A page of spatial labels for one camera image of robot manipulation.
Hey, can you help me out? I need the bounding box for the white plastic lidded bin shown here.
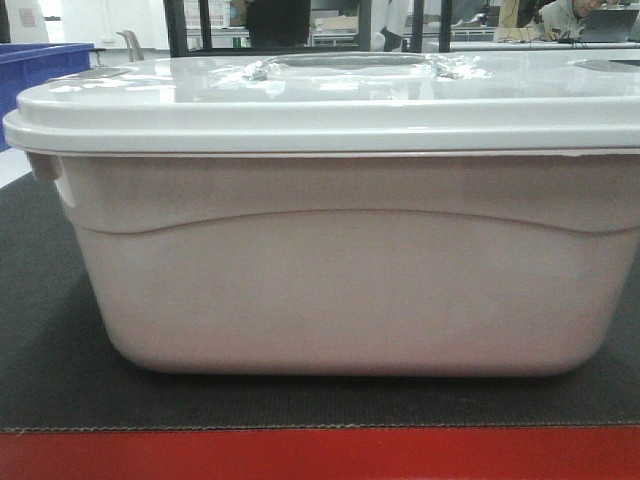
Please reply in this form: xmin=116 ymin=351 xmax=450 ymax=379
xmin=3 ymin=49 xmax=639 ymax=376

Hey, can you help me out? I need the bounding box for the grey metal hook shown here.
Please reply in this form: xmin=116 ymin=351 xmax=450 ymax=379
xmin=117 ymin=30 xmax=145 ymax=62

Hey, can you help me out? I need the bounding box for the dark grey table mat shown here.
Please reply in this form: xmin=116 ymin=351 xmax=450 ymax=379
xmin=1 ymin=175 xmax=639 ymax=433

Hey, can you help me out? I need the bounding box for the seated person in hoodie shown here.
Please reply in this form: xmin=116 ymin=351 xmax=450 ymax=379
xmin=536 ymin=0 xmax=606 ymax=41

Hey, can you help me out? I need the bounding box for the blue plastic crate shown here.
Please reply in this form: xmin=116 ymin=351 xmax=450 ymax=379
xmin=0 ymin=42 xmax=96 ymax=153

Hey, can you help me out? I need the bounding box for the black metal frame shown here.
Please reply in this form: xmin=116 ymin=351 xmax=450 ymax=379
xmin=163 ymin=1 xmax=453 ymax=58

